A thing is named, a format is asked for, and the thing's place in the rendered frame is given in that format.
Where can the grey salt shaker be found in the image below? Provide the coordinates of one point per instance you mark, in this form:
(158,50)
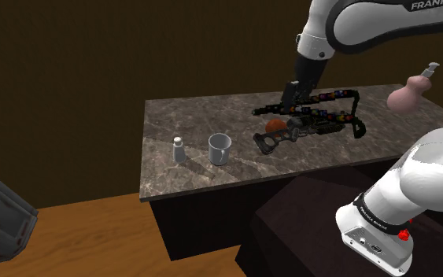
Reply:
(179,151)

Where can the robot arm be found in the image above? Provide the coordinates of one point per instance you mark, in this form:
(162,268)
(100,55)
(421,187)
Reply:
(378,27)

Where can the black toy crossbow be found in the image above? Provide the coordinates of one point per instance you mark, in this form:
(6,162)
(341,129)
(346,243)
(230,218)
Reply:
(322,128)

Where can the orange ball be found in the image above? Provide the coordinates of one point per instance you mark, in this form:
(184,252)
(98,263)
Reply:
(275,125)

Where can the grey mug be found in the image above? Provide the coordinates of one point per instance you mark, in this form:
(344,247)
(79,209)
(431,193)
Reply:
(219,150)

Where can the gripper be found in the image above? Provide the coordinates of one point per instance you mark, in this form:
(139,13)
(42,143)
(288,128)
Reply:
(308,71)

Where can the pink soap dispenser bottle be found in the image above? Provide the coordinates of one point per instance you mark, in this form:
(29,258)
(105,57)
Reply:
(407,96)

